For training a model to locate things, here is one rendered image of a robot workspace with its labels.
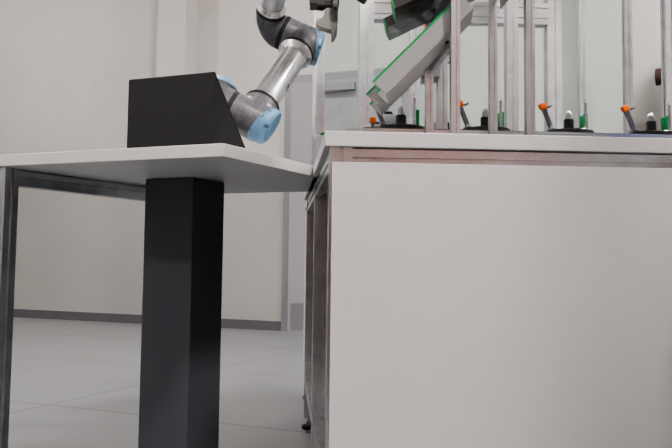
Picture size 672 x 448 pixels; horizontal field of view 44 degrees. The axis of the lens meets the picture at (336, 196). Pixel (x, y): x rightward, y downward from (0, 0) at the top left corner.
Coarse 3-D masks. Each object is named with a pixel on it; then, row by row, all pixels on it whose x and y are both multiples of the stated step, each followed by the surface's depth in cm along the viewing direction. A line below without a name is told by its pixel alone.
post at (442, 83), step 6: (444, 60) 257; (444, 66) 257; (444, 72) 256; (444, 78) 256; (438, 84) 256; (444, 84) 256; (438, 90) 256; (444, 90) 256; (438, 96) 256; (444, 96) 256; (438, 102) 256; (444, 102) 256; (438, 108) 256; (444, 108) 256; (438, 114) 255; (444, 114) 256; (438, 120) 255; (444, 120) 255; (438, 126) 255; (444, 126) 255
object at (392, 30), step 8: (472, 0) 215; (432, 8) 206; (392, 16) 205; (416, 16) 207; (424, 16) 210; (432, 16) 213; (384, 24) 207; (392, 24) 205; (400, 24) 208; (408, 24) 211; (416, 24) 214; (392, 32) 211; (400, 32) 214
